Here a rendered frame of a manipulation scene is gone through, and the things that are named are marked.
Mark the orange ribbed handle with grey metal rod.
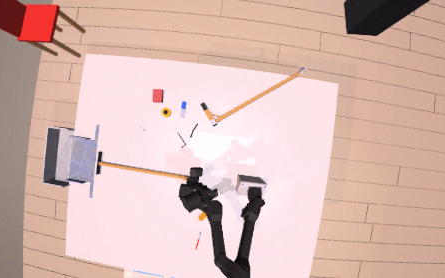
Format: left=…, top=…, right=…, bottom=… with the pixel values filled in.
left=195, top=213, right=206, bottom=224

